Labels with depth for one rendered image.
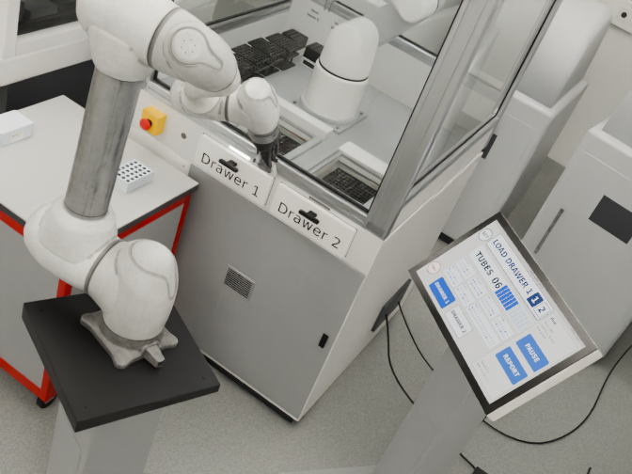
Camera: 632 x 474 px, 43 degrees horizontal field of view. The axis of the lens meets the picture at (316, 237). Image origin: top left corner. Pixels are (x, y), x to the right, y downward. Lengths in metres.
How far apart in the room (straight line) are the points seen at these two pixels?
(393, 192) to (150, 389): 0.90
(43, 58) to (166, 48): 1.46
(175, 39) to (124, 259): 0.57
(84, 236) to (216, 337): 1.20
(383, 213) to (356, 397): 1.09
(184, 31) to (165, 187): 1.16
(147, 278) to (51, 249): 0.25
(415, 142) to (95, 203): 0.90
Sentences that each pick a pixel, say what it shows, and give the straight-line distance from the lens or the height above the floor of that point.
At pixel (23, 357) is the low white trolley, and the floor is 0.21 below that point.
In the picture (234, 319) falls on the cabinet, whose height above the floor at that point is 0.31.
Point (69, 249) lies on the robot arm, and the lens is 1.92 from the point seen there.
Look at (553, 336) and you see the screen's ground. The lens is 2.05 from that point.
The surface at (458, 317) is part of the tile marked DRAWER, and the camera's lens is 2.17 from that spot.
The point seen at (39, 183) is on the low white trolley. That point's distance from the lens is 2.54.
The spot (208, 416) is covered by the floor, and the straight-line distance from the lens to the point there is 2.98.
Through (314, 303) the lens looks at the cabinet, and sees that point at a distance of 2.65.
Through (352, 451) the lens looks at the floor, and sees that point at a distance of 3.08.
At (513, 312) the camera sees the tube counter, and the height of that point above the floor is 1.11.
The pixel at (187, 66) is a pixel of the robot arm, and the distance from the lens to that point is 1.53.
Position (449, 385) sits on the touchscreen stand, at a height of 0.77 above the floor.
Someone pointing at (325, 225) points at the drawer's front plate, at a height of 0.89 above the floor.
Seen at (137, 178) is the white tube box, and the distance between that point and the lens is 2.58.
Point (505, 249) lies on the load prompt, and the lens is 2.22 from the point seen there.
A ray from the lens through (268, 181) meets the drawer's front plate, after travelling 2.52.
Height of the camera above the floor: 2.28
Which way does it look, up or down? 35 degrees down
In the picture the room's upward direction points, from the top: 22 degrees clockwise
